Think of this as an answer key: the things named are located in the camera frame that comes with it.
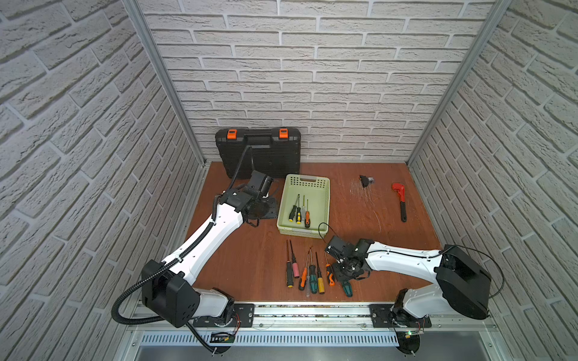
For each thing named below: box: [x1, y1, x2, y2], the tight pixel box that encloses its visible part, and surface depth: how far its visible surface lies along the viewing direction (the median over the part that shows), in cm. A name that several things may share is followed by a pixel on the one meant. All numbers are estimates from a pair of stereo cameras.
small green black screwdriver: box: [308, 247, 318, 295], surface depth 81 cm
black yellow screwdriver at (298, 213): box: [295, 194, 302, 225], surface depth 99 cm
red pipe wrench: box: [392, 182, 408, 223], surface depth 108 cm
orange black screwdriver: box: [298, 252, 310, 292], surface depth 81 cm
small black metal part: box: [358, 175, 375, 189], surface depth 112 cm
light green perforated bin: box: [276, 173, 331, 240], surface depth 105 cm
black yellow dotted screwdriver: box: [285, 239, 295, 289], surface depth 83 cm
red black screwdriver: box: [304, 198, 311, 229], surface depth 97 cm
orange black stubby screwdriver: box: [325, 263, 336, 287], surface depth 81 cm
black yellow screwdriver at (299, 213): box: [295, 193, 302, 225], surface depth 99 cm
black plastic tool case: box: [215, 127, 302, 179], surface depth 95 cm
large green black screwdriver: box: [342, 280, 353, 298], surface depth 79 cm
